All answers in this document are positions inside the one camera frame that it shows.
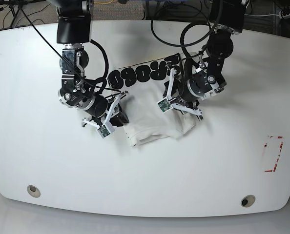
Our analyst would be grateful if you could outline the image-right gripper white bracket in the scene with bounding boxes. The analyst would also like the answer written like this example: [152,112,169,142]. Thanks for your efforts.
[157,67,204,121]

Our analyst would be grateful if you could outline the image-left gripper white bracket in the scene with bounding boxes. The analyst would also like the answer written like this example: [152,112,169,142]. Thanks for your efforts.
[81,91,129,138]

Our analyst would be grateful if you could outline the white printed t-shirt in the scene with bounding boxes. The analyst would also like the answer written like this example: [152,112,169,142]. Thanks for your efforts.
[108,53,196,147]

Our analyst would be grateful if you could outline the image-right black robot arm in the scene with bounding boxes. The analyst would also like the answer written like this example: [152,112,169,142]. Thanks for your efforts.
[157,0,249,120]

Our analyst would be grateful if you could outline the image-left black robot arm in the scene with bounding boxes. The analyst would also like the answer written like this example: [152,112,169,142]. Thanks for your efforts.
[50,0,128,138]

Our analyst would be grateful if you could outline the red tape rectangle marking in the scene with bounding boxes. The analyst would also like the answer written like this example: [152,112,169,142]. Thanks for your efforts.
[262,136,284,173]

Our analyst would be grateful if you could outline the black tripod stand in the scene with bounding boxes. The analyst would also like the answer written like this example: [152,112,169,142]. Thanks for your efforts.
[0,0,27,29]

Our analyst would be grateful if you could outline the image-left arm black cable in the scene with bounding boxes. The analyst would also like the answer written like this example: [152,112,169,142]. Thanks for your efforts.
[18,0,124,117]

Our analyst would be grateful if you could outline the left table cable grommet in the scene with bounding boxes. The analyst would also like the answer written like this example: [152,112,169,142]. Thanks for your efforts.
[27,185,41,198]

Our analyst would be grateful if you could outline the table cable grommet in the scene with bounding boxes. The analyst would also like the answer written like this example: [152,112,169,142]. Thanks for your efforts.
[241,195,255,208]
[27,185,41,198]

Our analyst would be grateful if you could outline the right table cable grommet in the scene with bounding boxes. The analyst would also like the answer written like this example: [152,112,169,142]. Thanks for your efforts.
[241,195,255,208]

